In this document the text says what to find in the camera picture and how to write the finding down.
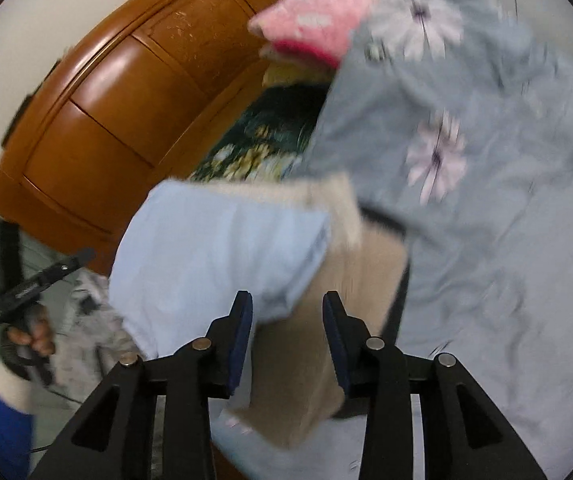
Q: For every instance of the person's left forearm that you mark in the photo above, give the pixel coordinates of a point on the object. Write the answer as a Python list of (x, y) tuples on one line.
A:
[(6, 420)]

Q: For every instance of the brown wooden headboard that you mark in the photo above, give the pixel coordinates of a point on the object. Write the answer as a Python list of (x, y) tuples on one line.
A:
[(116, 110)]

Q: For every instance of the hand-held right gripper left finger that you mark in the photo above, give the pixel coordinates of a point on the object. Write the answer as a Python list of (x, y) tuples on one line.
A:
[(240, 340)]

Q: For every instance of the light blue t-shirt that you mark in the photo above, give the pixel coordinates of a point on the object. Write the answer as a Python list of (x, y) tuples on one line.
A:
[(206, 260)]

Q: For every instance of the beige cloth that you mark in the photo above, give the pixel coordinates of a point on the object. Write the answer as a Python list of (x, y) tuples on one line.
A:
[(291, 360)]

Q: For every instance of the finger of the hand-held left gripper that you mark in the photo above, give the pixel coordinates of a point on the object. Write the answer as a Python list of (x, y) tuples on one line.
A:
[(66, 266)]

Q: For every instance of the pink fluffy cloth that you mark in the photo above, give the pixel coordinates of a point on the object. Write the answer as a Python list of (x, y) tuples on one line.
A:
[(311, 20)]

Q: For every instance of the dark floral printed blanket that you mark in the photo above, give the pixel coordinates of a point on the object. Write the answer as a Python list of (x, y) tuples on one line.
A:
[(261, 130)]

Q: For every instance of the person's left hand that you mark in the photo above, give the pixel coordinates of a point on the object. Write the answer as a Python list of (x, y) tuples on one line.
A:
[(36, 335)]

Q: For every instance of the yellow cloth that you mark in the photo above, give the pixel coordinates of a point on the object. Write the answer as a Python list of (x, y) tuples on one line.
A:
[(286, 72)]

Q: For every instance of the grey-blue floral bedsheet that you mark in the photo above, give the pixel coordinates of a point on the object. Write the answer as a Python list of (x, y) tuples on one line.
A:
[(491, 260)]

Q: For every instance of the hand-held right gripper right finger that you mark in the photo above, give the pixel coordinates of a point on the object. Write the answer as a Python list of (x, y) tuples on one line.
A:
[(336, 345)]

